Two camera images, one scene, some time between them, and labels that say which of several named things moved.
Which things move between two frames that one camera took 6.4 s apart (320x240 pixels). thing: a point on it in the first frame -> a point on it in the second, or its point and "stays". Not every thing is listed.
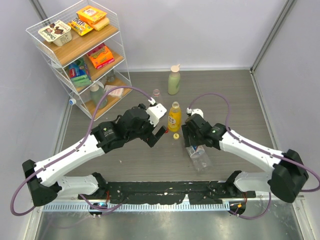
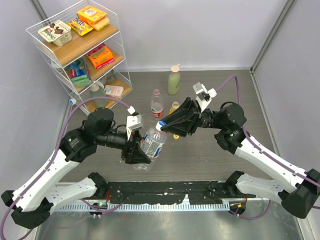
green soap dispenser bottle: (97, 93) stays
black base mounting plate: (209, 192) stays
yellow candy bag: (79, 27) stays
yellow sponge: (101, 23) stays
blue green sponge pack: (79, 73) stays
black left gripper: (150, 138) -> (132, 153)
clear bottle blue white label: (200, 160) -> (152, 144)
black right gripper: (187, 133) -> (187, 119)
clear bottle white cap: (72, 101) stays
